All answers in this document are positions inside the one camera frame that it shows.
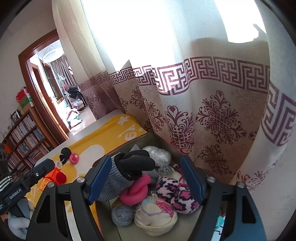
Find picture frame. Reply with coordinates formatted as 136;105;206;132
10;110;21;123

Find pink knotted foam tube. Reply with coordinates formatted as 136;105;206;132
119;174;151;205

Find pink leopard plush earmuffs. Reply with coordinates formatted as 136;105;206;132
155;163;200;215

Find wooden bookshelf with books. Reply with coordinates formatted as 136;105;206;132
0;108;58;172

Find dark orange rubber cube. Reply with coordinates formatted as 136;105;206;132
44;167;61;184

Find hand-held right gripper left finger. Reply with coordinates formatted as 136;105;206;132
25;155;112;241

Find grey knit glove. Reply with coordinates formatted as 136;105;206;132
98;144;160;202

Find clear plastic bag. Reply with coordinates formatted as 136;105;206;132
142;146;174;175

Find red pompom ball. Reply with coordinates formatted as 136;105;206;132
56;171;67;185

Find red tin box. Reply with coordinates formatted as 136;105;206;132
91;133;227;241

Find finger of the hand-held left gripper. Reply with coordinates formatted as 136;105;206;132
29;159;56;189

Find cream knit hat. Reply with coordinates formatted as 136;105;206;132
134;193;178;237

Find light orange rubber cube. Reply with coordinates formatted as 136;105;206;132
39;178;50;192

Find yellow white towel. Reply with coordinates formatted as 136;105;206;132
23;113;148;241

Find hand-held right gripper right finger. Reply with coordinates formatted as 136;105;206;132
180;155;267;241

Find patterned beige curtain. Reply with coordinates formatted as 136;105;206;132
52;0;296;193

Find person's left hand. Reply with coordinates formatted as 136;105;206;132
8;198;31;240

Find black fleece glove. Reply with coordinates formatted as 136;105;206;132
114;149;156;181

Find white ceiling lamp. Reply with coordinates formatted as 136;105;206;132
42;46;64;63

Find teal white packet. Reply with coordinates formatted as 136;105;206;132
215;215;226;241

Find dark jacket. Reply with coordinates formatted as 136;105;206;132
66;86;81;99

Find pink white bag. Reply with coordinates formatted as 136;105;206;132
67;109;83;123

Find brown wooden door frame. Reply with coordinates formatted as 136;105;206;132
18;29;70;144

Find green box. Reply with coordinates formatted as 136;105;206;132
20;94;32;106

